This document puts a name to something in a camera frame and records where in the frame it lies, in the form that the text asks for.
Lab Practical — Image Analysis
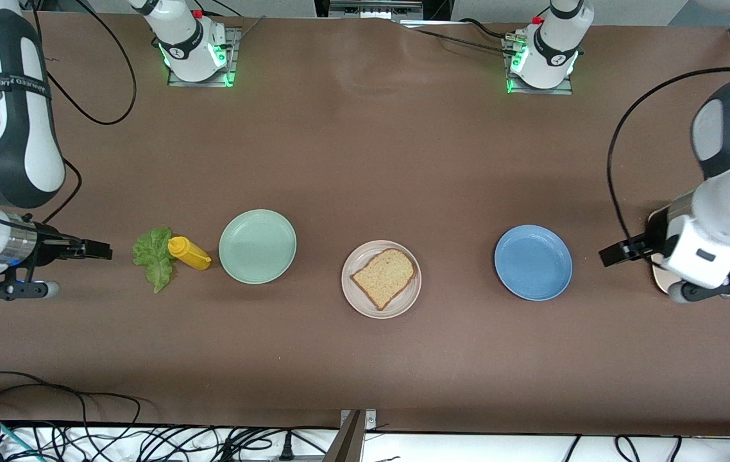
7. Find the green lettuce leaf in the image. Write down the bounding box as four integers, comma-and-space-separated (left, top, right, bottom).
132, 227, 176, 294

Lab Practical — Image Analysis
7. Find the yellow mustard squeeze bottle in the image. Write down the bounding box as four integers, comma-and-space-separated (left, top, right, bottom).
167, 236, 212, 271

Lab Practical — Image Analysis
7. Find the brown bread slice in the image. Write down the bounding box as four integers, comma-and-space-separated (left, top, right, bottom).
350, 248, 418, 311

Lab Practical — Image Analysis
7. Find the blue plate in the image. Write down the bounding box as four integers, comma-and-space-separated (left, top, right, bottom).
494, 225, 573, 302

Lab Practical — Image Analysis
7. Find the mint green plate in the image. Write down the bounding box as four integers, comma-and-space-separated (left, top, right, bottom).
218, 209, 298, 285

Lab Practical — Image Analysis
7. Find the beige plate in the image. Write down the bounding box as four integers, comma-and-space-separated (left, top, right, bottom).
341, 240, 422, 320

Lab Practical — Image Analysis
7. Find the white toaster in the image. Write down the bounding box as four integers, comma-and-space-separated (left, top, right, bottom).
650, 253, 730, 296

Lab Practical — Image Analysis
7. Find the brown table cover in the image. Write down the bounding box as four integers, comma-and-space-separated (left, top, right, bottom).
0, 12, 730, 438

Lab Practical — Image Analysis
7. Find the black equipment box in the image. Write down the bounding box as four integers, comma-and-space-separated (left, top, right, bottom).
314, 0, 455, 21

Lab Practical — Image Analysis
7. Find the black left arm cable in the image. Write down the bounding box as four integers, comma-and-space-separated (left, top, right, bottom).
607, 67, 730, 257

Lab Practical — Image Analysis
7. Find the black looped cable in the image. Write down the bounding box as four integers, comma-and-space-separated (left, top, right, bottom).
0, 371, 142, 462

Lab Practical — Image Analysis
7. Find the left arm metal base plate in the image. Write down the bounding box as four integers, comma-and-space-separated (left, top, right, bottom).
503, 35, 574, 96

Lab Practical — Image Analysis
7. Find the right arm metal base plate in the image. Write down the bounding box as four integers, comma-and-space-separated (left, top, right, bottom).
167, 27, 239, 88

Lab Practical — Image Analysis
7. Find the black base cable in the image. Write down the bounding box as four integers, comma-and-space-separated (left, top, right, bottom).
403, 18, 520, 57

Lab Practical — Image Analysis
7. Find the grey metal bracket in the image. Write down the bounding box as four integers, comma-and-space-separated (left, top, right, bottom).
323, 409, 378, 462

